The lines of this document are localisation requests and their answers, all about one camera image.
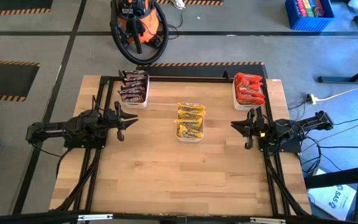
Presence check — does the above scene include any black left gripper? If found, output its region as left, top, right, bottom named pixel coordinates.
left=106, top=101, right=139, bottom=142

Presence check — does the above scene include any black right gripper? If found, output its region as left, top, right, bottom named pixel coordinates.
left=230, top=108, right=269, bottom=150

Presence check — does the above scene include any white plastic bin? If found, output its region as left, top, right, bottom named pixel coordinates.
left=118, top=70, right=150, bottom=110
left=231, top=73, right=267, bottom=112
left=175, top=102, right=205, bottom=143

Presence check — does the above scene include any black hazard-striped floor mat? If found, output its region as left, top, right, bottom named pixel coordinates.
left=0, top=0, right=54, bottom=17
left=157, top=0, right=225, bottom=6
left=135, top=61, right=269, bottom=79
left=0, top=59, right=40, bottom=103

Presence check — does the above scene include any black office desk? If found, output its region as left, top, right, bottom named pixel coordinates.
left=318, top=60, right=358, bottom=85

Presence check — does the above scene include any black floor bar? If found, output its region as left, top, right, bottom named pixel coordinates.
left=304, top=164, right=358, bottom=190

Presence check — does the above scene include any white printed cardboard box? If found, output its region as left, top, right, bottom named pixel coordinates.
left=308, top=183, right=357, bottom=222

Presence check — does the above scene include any blue plastic crate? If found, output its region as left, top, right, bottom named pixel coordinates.
left=284, top=0, right=335, bottom=32

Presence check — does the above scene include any black aluminium rig frame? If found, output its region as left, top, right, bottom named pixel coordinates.
left=48, top=70, right=312, bottom=218

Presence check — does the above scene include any yellow floor cable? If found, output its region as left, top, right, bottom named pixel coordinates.
left=315, top=80, right=358, bottom=102

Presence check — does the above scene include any black vacuum cord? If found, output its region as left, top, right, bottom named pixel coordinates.
left=166, top=7, right=185, bottom=40

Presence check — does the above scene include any black floor cable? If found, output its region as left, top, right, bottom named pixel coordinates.
left=300, top=135, right=358, bottom=175
left=333, top=113, right=358, bottom=127

